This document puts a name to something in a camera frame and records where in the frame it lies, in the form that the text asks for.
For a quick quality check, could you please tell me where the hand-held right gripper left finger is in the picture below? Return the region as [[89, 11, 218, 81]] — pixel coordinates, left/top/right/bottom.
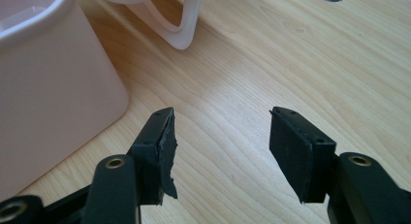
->
[[127, 107, 179, 207]]

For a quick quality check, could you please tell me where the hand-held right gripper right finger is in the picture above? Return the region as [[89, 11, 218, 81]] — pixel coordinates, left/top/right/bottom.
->
[[269, 106, 338, 205]]

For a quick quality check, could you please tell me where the pink plastic bin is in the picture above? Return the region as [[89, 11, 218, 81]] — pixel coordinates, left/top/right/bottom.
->
[[0, 0, 130, 203]]

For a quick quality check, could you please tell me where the white plastic cup handle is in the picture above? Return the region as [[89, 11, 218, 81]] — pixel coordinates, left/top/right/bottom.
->
[[94, 0, 206, 51]]

